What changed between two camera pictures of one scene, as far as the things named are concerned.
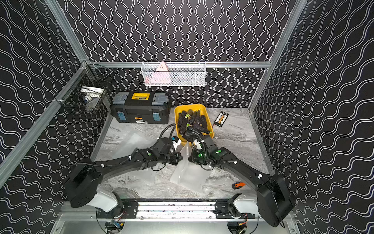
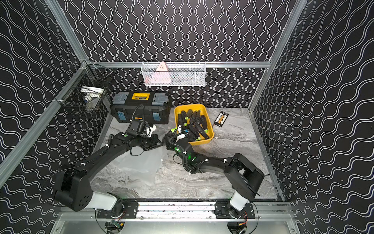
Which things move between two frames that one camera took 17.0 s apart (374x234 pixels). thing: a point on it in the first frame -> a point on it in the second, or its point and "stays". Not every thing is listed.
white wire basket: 173,73 stays
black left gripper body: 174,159 -> 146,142
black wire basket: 87,93 stays
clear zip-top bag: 192,175 -> 142,165
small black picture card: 221,119 stays
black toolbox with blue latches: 140,107 stays
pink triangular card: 161,75 stays
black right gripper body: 197,157 -> 173,145
